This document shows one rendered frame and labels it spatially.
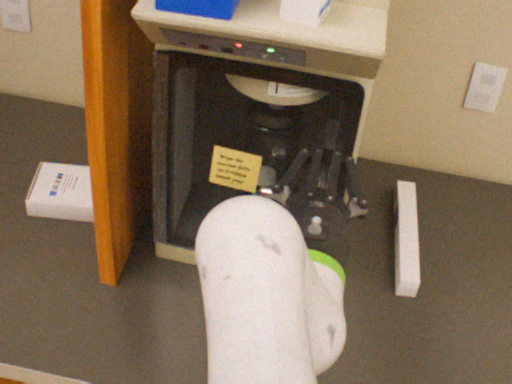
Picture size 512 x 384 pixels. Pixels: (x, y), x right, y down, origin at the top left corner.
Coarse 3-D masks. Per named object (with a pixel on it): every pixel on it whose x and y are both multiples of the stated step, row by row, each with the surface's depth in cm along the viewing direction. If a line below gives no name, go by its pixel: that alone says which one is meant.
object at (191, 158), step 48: (192, 96) 110; (240, 96) 109; (288, 96) 108; (336, 96) 107; (192, 144) 116; (240, 144) 115; (288, 144) 113; (192, 192) 122; (240, 192) 121; (192, 240) 129
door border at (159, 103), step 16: (160, 64) 107; (160, 80) 109; (160, 96) 111; (160, 112) 113; (160, 128) 115; (160, 144) 117; (160, 160) 119; (160, 176) 121; (160, 192) 123; (160, 208) 125; (160, 224) 128; (160, 240) 130
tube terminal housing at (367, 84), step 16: (336, 0) 99; (352, 0) 99; (368, 0) 98; (384, 0) 98; (160, 48) 107; (176, 48) 107; (272, 64) 106; (352, 80) 106; (368, 80) 106; (368, 96) 108; (160, 256) 135; (176, 256) 134; (192, 256) 133
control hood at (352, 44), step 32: (256, 0) 96; (160, 32) 96; (192, 32) 94; (224, 32) 91; (256, 32) 90; (288, 32) 90; (320, 32) 91; (352, 32) 92; (384, 32) 94; (288, 64) 103; (320, 64) 99; (352, 64) 96
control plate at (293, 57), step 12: (168, 36) 98; (180, 36) 97; (192, 36) 95; (204, 36) 94; (216, 48) 100; (240, 48) 98; (252, 48) 97; (264, 48) 96; (276, 48) 94; (276, 60) 101; (288, 60) 100; (300, 60) 99
